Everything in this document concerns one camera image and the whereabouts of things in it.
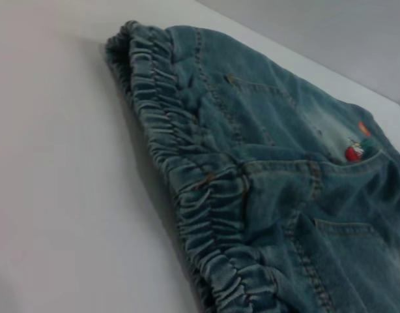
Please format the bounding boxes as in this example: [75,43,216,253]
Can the blue denim shorts with cartoon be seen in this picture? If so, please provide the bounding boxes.
[104,20,400,313]

